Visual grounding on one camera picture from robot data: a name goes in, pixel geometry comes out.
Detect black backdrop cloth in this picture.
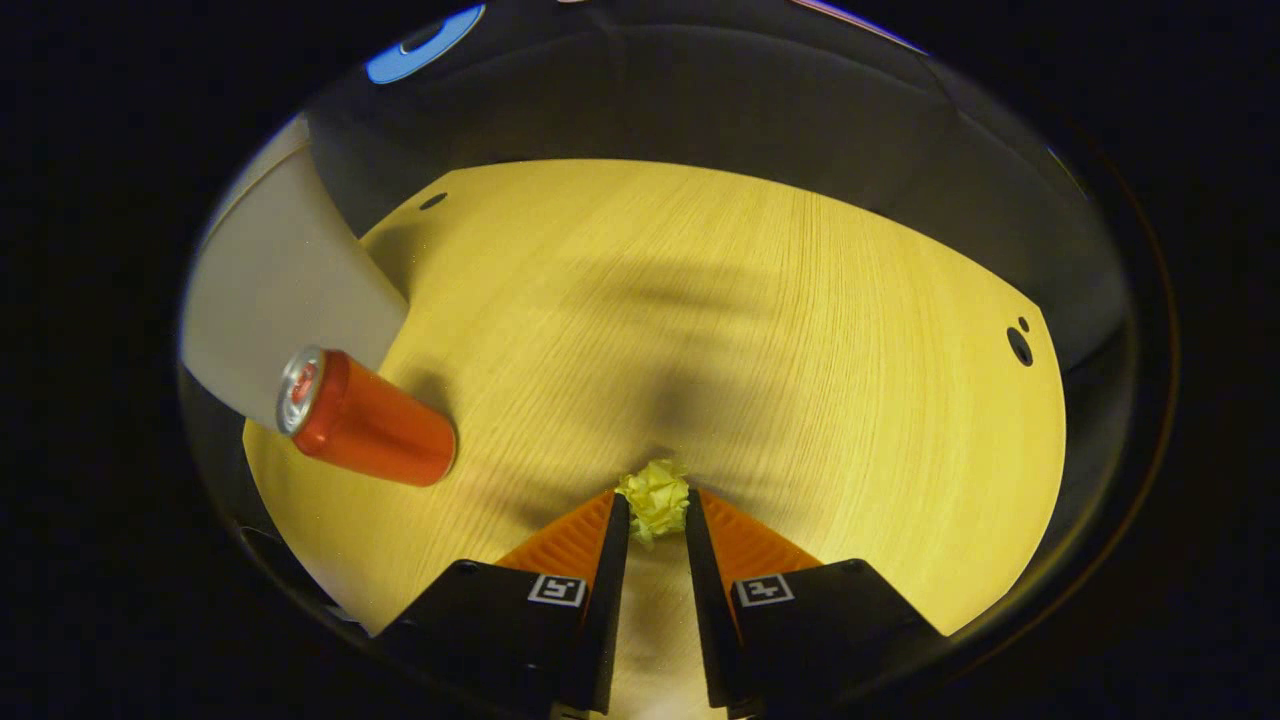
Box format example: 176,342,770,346
305,0,1131,371

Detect red pop can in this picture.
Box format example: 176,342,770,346
276,345,459,488

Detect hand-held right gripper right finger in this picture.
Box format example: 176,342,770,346
684,488,946,716

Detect yellow paper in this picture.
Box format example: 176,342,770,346
615,458,693,549

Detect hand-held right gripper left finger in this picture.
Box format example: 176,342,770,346
375,490,631,716

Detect white desktop garbage bin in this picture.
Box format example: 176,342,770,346
180,115,411,431

